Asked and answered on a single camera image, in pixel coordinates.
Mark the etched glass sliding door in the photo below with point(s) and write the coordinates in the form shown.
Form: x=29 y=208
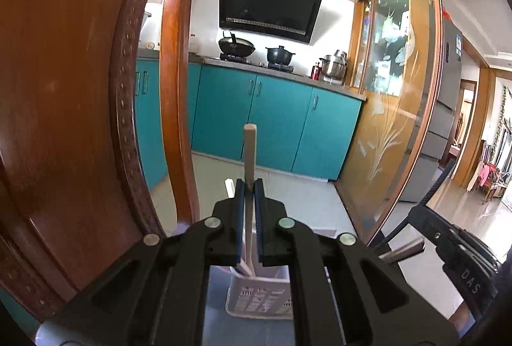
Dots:
x=392 y=130

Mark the stainless steel pot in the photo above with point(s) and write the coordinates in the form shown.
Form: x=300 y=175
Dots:
x=334 y=66

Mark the black range hood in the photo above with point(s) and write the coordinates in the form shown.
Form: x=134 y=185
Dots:
x=272 y=10

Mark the white plastic utensil basket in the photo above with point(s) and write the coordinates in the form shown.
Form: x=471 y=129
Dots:
x=260 y=298

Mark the grey refrigerator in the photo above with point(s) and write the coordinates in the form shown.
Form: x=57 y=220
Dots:
x=444 y=110

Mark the grey kitchen countertop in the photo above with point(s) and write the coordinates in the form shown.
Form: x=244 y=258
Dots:
x=340 y=88

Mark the brown wooden chair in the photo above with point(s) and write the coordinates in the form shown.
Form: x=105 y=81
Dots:
x=60 y=90

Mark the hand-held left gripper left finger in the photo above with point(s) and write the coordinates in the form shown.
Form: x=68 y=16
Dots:
x=240 y=218

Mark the black wok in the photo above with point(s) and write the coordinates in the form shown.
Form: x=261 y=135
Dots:
x=236 y=46

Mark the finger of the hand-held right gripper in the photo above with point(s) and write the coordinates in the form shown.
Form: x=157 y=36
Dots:
x=438 y=186

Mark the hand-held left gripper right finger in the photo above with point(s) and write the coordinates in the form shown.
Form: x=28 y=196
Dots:
x=259 y=218

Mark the black gas stove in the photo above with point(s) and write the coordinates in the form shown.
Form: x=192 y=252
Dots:
x=256 y=64

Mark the teal lower kitchen cabinets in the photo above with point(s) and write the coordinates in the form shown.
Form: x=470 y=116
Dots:
x=280 y=122

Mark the wooden door frame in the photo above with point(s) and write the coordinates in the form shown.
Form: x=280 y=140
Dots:
x=482 y=110

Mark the black lidded pot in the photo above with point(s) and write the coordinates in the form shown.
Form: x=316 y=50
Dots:
x=280 y=56

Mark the person's right hand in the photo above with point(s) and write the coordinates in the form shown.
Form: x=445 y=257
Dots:
x=463 y=316

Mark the red bottle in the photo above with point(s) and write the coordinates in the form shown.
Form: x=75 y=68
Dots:
x=316 y=72

